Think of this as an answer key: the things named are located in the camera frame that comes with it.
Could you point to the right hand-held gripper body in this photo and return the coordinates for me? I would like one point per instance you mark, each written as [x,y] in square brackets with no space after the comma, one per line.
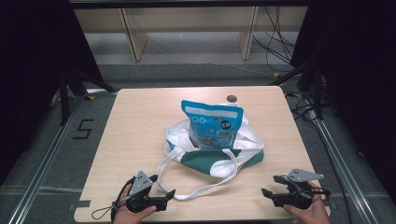
[299,193]

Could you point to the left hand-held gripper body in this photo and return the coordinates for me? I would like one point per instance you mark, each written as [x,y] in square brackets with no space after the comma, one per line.
[140,189]

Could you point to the white tote bag colourful patches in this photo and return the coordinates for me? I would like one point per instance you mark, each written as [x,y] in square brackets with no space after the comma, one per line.
[214,161]

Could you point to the blue snack bag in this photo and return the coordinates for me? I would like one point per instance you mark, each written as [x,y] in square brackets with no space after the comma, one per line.
[211,124]

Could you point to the person's right hand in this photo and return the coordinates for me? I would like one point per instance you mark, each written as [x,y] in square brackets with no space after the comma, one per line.
[311,213]

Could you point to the person's left hand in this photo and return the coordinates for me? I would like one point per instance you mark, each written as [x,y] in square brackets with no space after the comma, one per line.
[130,214]

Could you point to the dark round table grommet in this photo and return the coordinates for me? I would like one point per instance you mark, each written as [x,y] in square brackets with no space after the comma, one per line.
[232,98]

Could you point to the black metal stand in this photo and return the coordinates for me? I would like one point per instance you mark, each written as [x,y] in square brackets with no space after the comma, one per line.
[65,96]
[317,90]

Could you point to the black curtain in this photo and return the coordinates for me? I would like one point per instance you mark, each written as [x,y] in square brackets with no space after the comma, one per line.
[28,62]
[358,77]

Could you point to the light wooden shelf unit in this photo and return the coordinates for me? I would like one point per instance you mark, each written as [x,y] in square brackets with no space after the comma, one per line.
[186,18]

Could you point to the black overhead beam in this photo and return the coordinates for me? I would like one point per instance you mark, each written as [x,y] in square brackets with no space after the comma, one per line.
[186,3]

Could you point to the aluminium floor rail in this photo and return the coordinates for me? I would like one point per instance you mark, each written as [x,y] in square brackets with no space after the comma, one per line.
[43,161]
[342,161]

